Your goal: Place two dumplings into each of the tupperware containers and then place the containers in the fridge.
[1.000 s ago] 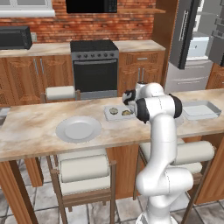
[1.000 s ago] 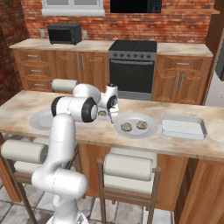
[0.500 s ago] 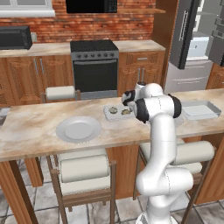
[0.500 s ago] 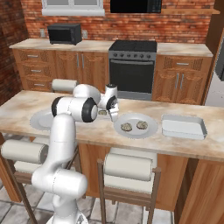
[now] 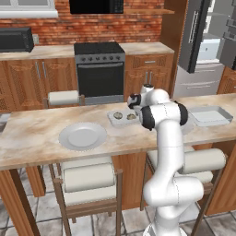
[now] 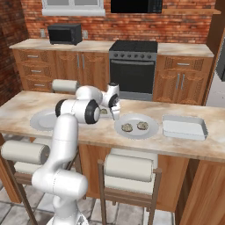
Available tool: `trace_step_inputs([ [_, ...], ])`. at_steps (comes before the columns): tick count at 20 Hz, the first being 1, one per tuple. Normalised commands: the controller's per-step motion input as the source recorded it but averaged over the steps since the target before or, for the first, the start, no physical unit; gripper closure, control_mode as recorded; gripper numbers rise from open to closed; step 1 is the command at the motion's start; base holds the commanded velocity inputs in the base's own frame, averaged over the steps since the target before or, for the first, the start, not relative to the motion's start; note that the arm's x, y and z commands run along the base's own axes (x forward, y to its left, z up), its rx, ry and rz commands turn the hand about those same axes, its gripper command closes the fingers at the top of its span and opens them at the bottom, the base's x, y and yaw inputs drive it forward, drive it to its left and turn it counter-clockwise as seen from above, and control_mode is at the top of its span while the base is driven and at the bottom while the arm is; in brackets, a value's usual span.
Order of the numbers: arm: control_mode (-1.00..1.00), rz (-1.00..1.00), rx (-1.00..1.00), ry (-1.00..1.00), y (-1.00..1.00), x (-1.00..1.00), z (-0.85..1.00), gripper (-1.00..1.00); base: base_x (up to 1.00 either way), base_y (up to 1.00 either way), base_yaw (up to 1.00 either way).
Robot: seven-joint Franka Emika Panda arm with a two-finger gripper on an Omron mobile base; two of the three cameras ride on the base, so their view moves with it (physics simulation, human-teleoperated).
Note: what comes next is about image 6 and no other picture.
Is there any grey fridge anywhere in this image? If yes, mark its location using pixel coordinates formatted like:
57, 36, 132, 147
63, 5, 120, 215
204, 36, 225, 109

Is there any grey rectangular tupperware container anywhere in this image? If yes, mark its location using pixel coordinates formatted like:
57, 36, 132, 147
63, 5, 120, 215
161, 113, 209, 142

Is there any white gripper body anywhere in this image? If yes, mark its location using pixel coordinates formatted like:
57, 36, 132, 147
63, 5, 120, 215
110, 104, 122, 121

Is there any white framed window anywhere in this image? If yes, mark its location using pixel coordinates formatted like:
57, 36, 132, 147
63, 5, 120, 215
41, 0, 106, 18

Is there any black microwave oven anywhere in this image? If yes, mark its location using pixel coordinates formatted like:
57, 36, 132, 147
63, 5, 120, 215
110, 0, 163, 15

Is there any wooden island cupboard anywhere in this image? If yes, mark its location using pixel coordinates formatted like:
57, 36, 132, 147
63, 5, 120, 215
76, 143, 225, 225

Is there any wooden cupboard run with drawers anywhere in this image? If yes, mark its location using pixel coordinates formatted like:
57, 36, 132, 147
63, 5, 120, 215
11, 47, 111, 94

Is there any black toaster oven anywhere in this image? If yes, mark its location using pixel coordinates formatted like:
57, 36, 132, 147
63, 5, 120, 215
47, 23, 83, 47

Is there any grey round plate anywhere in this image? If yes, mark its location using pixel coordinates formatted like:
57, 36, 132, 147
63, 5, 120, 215
113, 112, 160, 141
30, 109, 61, 132

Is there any wooden stool with cream cushion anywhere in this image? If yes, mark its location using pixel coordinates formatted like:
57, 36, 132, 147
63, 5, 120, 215
97, 148, 163, 225
0, 139, 83, 225
51, 78, 79, 95

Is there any black oven with hob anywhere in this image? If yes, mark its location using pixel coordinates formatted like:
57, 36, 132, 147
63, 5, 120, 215
108, 40, 159, 102

